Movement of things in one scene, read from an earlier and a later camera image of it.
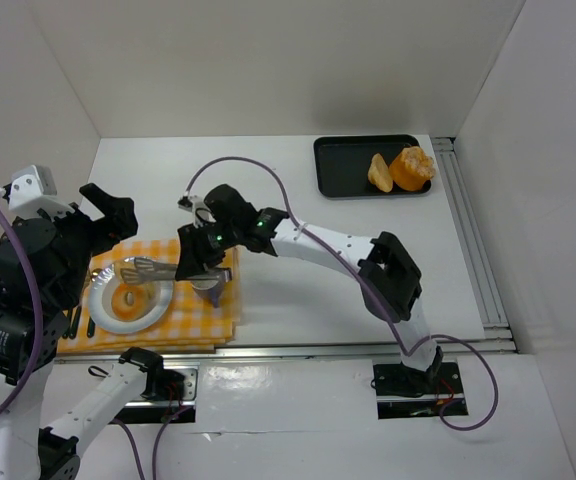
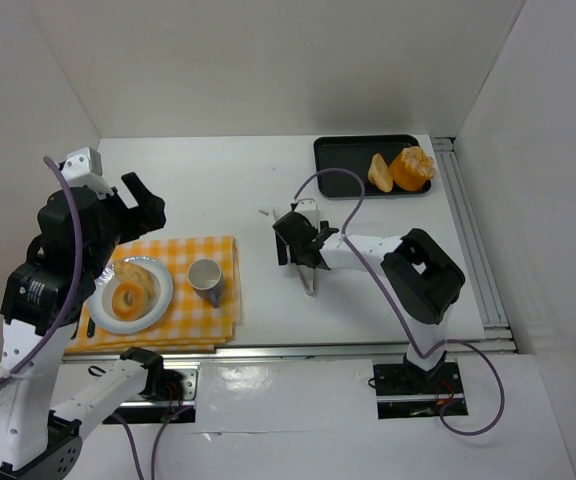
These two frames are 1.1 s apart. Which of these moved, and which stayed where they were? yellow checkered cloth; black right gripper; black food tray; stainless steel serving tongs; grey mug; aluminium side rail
Moved: stainless steel serving tongs; black right gripper
Stayed: grey mug; black food tray; yellow checkered cloth; aluminium side rail
